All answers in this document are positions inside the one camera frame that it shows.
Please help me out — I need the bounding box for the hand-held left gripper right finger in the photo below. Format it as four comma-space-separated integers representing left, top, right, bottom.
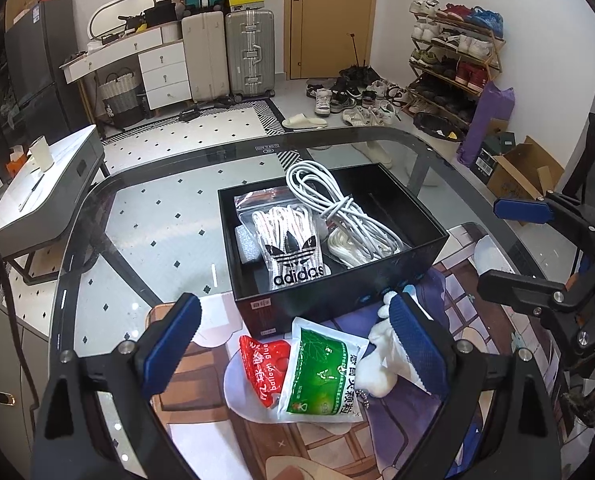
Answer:
388, 292, 563, 480

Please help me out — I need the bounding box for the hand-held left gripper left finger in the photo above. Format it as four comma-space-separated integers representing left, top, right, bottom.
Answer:
35, 292, 202, 480

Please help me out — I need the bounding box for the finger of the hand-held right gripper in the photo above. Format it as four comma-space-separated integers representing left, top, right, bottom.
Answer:
477, 270, 578, 322
493, 191, 595, 241

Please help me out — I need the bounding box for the white plush toy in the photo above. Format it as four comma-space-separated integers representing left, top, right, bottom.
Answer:
367, 292, 421, 398

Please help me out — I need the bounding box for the red sachet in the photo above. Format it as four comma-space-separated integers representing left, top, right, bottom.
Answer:
239, 335, 292, 411

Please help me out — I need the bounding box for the black cardboard box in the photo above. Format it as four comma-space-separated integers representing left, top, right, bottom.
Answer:
218, 161, 451, 336

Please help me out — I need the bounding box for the green sachet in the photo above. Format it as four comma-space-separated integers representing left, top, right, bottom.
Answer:
278, 316, 371, 423

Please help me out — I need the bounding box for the white shoelace bundle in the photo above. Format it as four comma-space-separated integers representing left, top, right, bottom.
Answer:
326, 227, 403, 268

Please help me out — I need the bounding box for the white foam piece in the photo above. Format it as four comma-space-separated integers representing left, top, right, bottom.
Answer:
235, 225, 263, 265

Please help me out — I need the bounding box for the zip bag with shoelaces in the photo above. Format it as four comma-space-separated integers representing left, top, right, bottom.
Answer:
234, 187, 338, 293

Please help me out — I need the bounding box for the white round cable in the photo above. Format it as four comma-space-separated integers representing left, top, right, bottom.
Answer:
285, 160, 403, 261

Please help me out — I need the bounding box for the open cardboard box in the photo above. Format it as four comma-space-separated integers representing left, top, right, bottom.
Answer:
487, 135, 565, 201

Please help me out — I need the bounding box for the dark green box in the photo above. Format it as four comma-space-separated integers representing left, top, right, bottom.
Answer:
470, 130, 515, 181

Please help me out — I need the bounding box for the purple yoga mat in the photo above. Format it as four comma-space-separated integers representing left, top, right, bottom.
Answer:
456, 80, 515, 168

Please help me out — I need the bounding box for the black lined waste bin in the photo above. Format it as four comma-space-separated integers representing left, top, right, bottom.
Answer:
412, 111, 467, 188

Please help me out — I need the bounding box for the printed desk mat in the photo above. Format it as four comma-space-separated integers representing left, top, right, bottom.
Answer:
145, 222, 578, 480

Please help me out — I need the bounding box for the wooden shoe rack with shoes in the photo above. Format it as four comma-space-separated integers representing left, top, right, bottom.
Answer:
407, 0, 505, 128

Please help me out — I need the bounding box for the grey cabinet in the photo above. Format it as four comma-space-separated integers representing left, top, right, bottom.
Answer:
0, 245, 53, 466

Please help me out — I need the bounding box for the pile of shoes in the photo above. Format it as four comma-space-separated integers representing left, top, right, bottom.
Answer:
305, 65, 418, 128

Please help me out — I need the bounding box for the grey coffee table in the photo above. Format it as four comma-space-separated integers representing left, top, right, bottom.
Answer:
0, 125, 106, 286

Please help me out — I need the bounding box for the black umbrella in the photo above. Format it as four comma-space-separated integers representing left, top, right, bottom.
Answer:
337, 32, 378, 86

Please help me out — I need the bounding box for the white cup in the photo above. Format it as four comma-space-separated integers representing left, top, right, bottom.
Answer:
29, 135, 53, 171

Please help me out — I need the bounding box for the beige slipper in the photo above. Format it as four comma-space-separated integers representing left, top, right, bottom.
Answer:
282, 114, 329, 131

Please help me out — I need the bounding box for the orange box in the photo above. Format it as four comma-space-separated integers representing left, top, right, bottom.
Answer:
6, 146, 28, 177

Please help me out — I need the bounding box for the wicker laundry basket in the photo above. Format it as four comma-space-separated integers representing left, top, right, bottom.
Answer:
98, 67, 146, 128

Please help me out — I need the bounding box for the wooden door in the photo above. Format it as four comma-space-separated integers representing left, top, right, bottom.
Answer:
284, 0, 381, 81

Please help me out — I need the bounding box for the white dressing table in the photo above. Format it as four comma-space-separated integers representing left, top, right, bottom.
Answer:
60, 25, 191, 111

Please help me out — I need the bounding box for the beige suitcase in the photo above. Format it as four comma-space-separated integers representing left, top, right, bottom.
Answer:
181, 10, 231, 103

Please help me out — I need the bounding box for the silver suitcase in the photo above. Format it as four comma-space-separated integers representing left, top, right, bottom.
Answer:
224, 8, 277, 100

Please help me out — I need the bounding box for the grey refrigerator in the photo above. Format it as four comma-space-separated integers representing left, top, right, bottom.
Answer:
2, 0, 91, 133

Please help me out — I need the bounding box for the black bag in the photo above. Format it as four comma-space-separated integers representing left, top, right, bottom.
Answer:
142, 0, 178, 28

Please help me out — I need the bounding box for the oval white-framed mirror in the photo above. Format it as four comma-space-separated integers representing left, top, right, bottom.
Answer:
88, 0, 159, 43

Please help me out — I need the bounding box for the black cable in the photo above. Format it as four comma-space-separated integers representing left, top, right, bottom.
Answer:
0, 220, 28, 401

